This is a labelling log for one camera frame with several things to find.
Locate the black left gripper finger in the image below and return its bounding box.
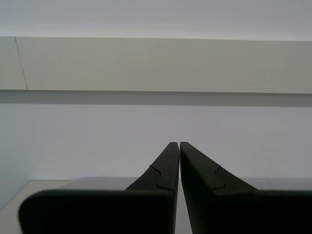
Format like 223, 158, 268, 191
19, 142, 180, 234
179, 141, 312, 234

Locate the beige horizontal wall panel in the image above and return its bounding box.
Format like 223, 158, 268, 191
0, 36, 312, 95

